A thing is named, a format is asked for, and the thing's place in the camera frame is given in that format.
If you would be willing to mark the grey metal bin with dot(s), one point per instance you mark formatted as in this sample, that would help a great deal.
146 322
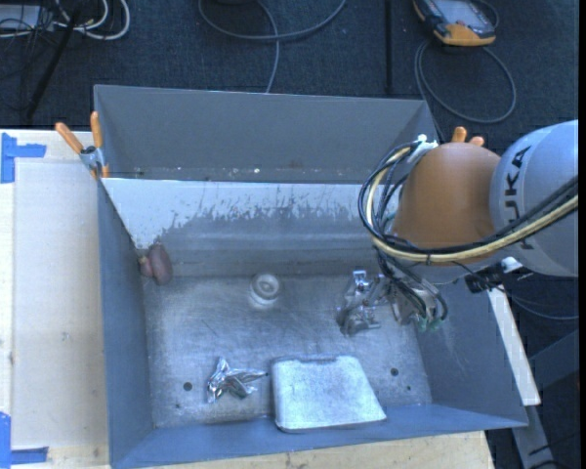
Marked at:
273 135

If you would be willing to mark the brown oval toy food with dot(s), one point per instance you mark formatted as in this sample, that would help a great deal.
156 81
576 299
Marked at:
158 264

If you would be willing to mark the silver flat square tray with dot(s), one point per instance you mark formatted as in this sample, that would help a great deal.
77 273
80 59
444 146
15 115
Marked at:
324 394

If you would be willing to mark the pale wood board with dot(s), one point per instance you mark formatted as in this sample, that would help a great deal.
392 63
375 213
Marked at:
58 311

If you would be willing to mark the crumpled silver foil wrapper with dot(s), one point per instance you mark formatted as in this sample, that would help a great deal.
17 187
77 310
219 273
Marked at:
232 384

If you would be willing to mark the black cylinder on white bracket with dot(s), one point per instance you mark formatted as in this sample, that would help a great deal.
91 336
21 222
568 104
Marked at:
483 279

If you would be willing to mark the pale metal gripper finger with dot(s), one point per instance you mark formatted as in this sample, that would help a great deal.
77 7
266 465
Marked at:
357 321
360 284

